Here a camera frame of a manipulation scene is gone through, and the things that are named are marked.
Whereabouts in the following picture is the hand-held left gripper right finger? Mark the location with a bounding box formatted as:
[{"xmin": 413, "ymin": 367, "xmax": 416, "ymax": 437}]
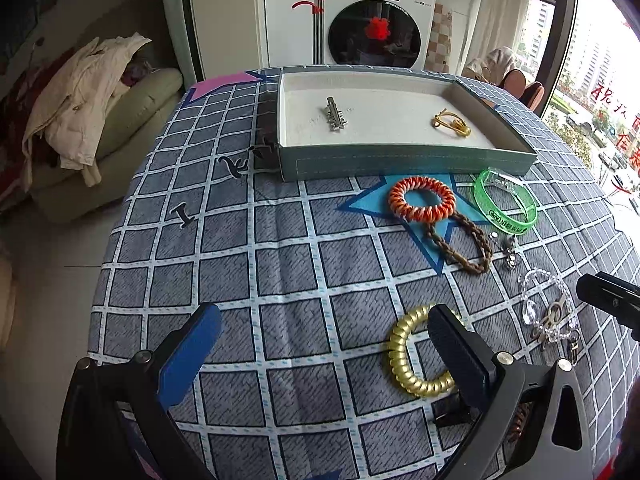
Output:
[{"xmin": 427, "ymin": 304, "xmax": 596, "ymax": 480}]

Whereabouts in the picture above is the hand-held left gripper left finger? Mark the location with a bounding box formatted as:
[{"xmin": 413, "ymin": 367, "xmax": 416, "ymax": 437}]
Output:
[{"xmin": 56, "ymin": 302, "xmax": 223, "ymax": 480}]

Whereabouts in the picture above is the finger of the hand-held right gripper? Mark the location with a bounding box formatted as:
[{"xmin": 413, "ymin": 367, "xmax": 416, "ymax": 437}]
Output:
[{"xmin": 576, "ymin": 271, "xmax": 640, "ymax": 341}]

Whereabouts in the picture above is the silver key ring with clasp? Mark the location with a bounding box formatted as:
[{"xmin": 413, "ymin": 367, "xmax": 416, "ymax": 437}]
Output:
[{"xmin": 532, "ymin": 300, "xmax": 583, "ymax": 366}]

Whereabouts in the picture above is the gold spiral hair tie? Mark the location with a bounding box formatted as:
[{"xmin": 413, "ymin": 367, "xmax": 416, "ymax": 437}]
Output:
[{"xmin": 385, "ymin": 304, "xmax": 463, "ymax": 399}]

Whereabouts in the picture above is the clear bead bracelet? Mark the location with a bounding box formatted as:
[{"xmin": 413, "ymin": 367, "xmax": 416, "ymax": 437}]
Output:
[{"xmin": 518, "ymin": 267, "xmax": 581, "ymax": 346}]

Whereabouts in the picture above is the silver chain keyring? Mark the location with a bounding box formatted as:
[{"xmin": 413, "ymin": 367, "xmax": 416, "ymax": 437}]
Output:
[{"xmin": 489, "ymin": 232, "xmax": 521, "ymax": 271}]

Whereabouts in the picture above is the brown braided hair tie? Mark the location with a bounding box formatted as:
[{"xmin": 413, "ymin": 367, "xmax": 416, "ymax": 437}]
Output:
[{"xmin": 426, "ymin": 211, "xmax": 494, "ymax": 276}]

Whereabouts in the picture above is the green translucent bracelet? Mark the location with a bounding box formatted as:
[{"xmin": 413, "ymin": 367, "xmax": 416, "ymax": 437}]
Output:
[{"xmin": 473, "ymin": 167, "xmax": 540, "ymax": 236}]

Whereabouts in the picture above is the orange white spiral hair tie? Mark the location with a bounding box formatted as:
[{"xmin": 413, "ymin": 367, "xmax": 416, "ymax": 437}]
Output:
[{"xmin": 388, "ymin": 176, "xmax": 457, "ymax": 223}]

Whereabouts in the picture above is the grey box with white inside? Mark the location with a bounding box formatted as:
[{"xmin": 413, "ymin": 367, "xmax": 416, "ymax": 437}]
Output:
[{"xmin": 276, "ymin": 70, "xmax": 538, "ymax": 183}]

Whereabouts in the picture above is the black hair clip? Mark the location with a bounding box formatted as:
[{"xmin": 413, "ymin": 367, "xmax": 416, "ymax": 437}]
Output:
[{"xmin": 432, "ymin": 402, "xmax": 481, "ymax": 428}]

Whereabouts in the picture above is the grey checked table cloth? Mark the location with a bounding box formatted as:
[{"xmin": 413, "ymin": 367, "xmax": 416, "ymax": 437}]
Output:
[{"xmin": 87, "ymin": 66, "xmax": 636, "ymax": 480}]

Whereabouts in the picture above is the dark brown hair clip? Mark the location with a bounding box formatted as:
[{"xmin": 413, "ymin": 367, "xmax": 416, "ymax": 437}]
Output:
[{"xmin": 252, "ymin": 132, "xmax": 278, "ymax": 173}]

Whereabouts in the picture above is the brown chair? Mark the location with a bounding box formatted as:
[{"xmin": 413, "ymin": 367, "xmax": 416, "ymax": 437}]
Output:
[{"xmin": 502, "ymin": 69, "xmax": 546, "ymax": 113}]

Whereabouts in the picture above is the beige sofa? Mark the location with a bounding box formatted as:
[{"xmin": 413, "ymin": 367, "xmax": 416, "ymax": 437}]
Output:
[{"xmin": 27, "ymin": 67, "xmax": 183, "ymax": 223}]

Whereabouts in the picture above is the beige cloth on chair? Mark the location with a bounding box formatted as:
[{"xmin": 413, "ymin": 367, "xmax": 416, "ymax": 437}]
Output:
[{"xmin": 462, "ymin": 46, "xmax": 518, "ymax": 86}]

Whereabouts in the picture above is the silver metal hair clip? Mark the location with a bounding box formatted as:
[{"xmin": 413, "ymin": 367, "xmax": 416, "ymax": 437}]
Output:
[{"xmin": 320, "ymin": 96, "xmax": 343, "ymax": 133}]

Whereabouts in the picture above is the cream jacket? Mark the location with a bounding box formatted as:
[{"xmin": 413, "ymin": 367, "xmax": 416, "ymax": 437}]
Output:
[{"xmin": 22, "ymin": 34, "xmax": 151, "ymax": 188}]

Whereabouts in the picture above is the white curtain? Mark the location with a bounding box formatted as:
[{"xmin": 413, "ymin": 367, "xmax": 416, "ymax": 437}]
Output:
[{"xmin": 470, "ymin": 0, "xmax": 531, "ymax": 61}]

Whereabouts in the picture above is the white cabinet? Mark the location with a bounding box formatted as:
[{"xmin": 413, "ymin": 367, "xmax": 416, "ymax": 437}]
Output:
[{"xmin": 187, "ymin": 0, "xmax": 271, "ymax": 81}]

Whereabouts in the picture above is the copper spiral hair tie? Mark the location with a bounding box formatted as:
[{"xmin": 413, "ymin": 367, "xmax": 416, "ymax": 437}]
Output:
[{"xmin": 505, "ymin": 402, "xmax": 531, "ymax": 443}]

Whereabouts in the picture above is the gold knotted hair tie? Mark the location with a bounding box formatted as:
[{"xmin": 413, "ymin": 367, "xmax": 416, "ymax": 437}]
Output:
[{"xmin": 432, "ymin": 108, "xmax": 472, "ymax": 137}]

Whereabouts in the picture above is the mop with red handle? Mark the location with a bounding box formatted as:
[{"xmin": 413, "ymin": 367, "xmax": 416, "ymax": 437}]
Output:
[{"xmin": 292, "ymin": 0, "xmax": 328, "ymax": 66}]

